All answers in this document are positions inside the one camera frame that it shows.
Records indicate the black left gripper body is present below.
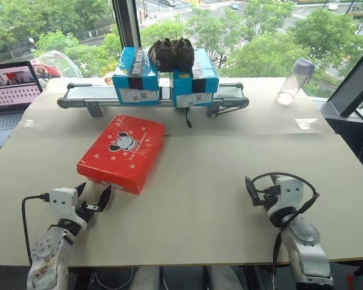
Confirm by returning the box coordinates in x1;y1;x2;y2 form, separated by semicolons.
76;199;100;223

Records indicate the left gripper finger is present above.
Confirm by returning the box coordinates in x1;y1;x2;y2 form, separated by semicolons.
74;181;88;201
97;184;113;213

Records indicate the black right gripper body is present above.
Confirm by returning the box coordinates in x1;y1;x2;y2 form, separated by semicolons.
253;185;282;210

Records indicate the red gift box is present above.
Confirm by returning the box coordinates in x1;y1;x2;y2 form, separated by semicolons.
77;114;166;195

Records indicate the clear tape patch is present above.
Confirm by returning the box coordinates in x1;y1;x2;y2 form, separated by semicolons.
292;118;319;131

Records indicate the grey rounded shape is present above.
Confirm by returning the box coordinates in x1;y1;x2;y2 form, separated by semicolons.
132;266;162;290

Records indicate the grey conveyor belt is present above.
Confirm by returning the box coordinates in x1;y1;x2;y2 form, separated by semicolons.
56;82;250;118

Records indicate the clear bottle purple lid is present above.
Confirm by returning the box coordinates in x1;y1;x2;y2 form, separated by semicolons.
275;57;316;106

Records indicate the blue cardboard box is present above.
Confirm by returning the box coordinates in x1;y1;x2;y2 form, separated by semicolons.
112;47;160;106
172;48;220;108

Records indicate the grey open laptop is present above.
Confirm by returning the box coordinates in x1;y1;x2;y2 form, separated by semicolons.
0;60;44;149

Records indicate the clear plastic bag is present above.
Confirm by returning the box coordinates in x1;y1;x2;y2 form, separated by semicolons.
29;50;83;80

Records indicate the black tilted monitor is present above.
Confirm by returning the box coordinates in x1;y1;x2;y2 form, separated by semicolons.
319;38;363;119

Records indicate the dark brown shoe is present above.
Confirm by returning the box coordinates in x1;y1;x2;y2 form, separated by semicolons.
147;38;178;73
175;37;196;73

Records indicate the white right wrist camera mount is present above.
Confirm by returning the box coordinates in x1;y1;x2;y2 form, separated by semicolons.
266;176;304;219

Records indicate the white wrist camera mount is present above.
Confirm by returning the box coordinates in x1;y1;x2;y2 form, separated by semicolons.
49;187;89;231
266;176;304;219

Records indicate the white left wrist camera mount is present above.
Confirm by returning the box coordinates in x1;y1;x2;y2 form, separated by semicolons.
49;187;89;231

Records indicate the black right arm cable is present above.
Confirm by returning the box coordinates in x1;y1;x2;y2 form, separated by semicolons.
250;172;321;274

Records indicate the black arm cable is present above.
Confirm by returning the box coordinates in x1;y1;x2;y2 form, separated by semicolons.
21;192;51;267
250;172;321;274

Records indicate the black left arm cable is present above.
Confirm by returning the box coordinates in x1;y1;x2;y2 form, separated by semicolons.
21;192;51;267

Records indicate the thin white cable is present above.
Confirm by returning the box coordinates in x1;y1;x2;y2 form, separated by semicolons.
94;267;134;288

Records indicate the black window frame pillar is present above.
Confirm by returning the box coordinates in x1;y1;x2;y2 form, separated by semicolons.
111;0;142;51

